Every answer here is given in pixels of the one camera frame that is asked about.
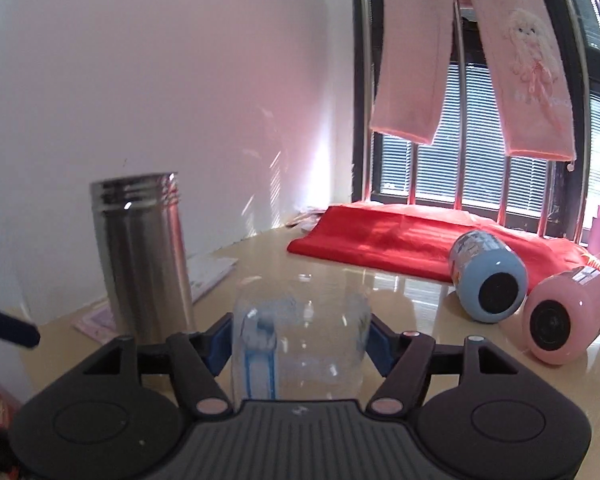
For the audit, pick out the red cloth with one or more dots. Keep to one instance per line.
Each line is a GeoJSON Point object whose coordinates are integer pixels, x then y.
{"type": "Point", "coordinates": [416, 240]}

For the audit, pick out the metal towel rack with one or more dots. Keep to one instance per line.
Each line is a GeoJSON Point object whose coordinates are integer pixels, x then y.
{"type": "Point", "coordinates": [466, 166]}

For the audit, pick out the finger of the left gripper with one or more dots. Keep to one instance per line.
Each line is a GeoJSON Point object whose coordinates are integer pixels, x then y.
{"type": "Point", "coordinates": [19, 332]}

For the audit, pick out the sticker sheets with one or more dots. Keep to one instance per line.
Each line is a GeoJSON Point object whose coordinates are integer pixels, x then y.
{"type": "Point", "coordinates": [204, 273]}

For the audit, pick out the right pink embroidered towel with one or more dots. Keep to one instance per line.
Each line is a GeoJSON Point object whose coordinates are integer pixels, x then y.
{"type": "Point", "coordinates": [528, 78]}

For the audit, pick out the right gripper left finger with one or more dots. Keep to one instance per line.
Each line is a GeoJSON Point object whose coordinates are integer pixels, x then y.
{"type": "Point", "coordinates": [196, 360]}

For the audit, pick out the left pink hanging towel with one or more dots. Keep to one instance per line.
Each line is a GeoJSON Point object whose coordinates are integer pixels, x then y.
{"type": "Point", "coordinates": [416, 51]}

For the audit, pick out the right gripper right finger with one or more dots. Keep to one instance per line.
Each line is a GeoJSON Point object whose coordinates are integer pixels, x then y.
{"type": "Point", "coordinates": [403, 360]}

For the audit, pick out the blue mug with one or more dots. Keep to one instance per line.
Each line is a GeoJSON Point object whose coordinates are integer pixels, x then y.
{"type": "Point", "coordinates": [490, 280]}

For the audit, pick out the pink mug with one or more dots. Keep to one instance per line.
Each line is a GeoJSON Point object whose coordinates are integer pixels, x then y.
{"type": "Point", "coordinates": [561, 315]}

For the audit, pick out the steel thermos flask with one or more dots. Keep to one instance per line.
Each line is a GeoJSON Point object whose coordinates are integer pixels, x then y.
{"type": "Point", "coordinates": [142, 254]}

